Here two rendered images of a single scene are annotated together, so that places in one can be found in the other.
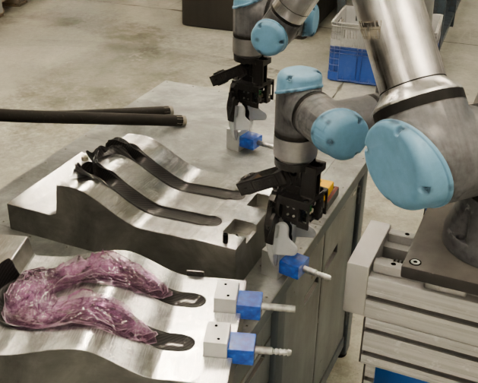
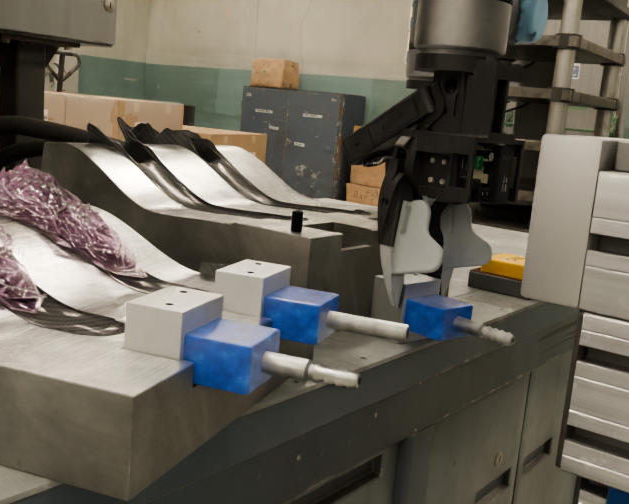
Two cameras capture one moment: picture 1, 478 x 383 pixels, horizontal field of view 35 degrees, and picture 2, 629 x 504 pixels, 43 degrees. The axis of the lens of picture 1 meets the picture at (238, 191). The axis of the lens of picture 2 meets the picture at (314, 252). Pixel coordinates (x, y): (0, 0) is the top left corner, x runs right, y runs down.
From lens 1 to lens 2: 0.81 m
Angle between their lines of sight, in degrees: 22
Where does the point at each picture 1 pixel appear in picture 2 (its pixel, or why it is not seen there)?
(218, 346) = (161, 320)
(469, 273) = not seen: outside the picture
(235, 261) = (307, 268)
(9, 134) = not seen: hidden behind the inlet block
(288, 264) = (423, 305)
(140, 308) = (46, 262)
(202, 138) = not seen: hidden behind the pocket
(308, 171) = (480, 69)
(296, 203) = (449, 140)
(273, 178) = (410, 105)
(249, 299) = (302, 295)
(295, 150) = (455, 13)
